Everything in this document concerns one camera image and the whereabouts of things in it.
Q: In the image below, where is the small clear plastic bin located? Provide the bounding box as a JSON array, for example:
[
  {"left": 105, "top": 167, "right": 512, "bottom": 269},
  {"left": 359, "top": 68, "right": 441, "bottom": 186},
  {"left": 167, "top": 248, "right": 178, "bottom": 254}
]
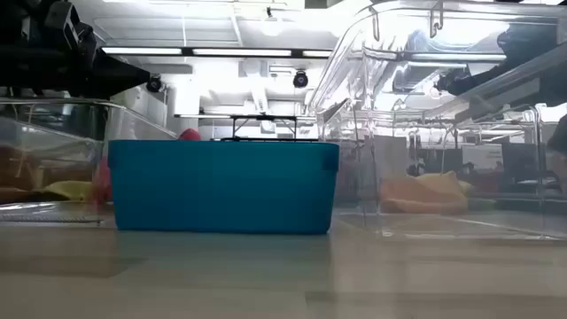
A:
[{"left": 0, "top": 97, "right": 179, "bottom": 225}]

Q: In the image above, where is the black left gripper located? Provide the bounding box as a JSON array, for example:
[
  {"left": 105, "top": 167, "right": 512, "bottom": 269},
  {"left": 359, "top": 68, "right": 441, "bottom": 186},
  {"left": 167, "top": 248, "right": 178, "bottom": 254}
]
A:
[{"left": 26, "top": 42, "right": 152, "bottom": 100}]

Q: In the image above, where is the black aluminium frame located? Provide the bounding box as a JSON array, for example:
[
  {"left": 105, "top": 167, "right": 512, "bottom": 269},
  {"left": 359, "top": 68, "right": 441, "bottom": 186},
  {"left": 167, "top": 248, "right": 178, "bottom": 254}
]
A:
[{"left": 211, "top": 136, "right": 321, "bottom": 144}]

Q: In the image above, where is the large clear plastic bin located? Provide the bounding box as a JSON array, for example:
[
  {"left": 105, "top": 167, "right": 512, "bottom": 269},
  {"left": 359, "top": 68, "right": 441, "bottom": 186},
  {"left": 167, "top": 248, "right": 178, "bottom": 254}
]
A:
[{"left": 305, "top": 0, "right": 567, "bottom": 243}]

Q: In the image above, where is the yellow microfiber towel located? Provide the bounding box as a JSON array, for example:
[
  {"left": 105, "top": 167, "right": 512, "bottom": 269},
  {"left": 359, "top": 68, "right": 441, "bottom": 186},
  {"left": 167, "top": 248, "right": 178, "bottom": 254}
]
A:
[{"left": 42, "top": 179, "right": 95, "bottom": 203}]

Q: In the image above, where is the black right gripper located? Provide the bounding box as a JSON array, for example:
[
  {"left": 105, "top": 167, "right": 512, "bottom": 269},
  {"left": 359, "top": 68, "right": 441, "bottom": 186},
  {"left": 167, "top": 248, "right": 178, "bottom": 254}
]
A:
[{"left": 435, "top": 24, "right": 560, "bottom": 97}]

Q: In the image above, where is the orange microfiber towel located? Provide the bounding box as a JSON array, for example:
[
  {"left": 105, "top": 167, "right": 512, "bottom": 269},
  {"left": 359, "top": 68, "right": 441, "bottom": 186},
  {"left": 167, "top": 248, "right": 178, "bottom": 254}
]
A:
[{"left": 379, "top": 170, "right": 470, "bottom": 215}]

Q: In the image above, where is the blue plastic bin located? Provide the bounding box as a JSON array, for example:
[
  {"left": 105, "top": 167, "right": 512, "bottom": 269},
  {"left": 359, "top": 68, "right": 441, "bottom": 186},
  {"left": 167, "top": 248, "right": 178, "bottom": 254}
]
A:
[{"left": 107, "top": 139, "right": 341, "bottom": 235}]

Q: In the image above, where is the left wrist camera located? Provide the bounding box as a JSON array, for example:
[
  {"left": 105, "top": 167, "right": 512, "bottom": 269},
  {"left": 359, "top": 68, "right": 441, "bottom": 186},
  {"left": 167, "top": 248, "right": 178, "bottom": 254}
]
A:
[{"left": 42, "top": 0, "right": 97, "bottom": 50}]

